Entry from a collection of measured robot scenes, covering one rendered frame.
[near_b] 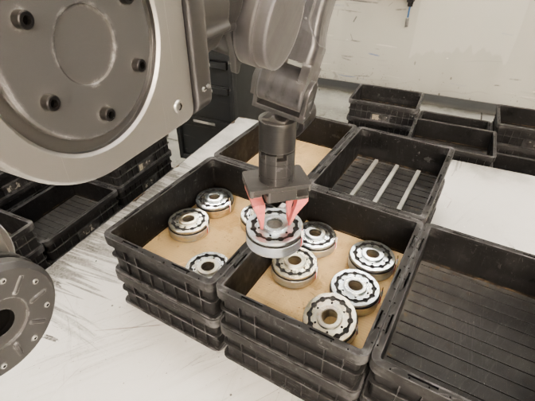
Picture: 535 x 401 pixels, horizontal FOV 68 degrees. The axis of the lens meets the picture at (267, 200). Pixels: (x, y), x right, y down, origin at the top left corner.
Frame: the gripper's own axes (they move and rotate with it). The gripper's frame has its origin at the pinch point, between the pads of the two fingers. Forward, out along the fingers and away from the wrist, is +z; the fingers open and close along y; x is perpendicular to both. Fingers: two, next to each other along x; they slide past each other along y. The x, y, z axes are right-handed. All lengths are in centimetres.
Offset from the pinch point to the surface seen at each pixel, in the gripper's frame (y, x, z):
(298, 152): -26, -61, 21
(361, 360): -8.6, 20.9, 13.4
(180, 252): 17.4, -21.2, 22.3
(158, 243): 22.3, -25.7, 22.3
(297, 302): -5.2, 0.3, 22.3
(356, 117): -94, -152, 53
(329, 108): -131, -276, 100
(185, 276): 16.7, -3.8, 13.1
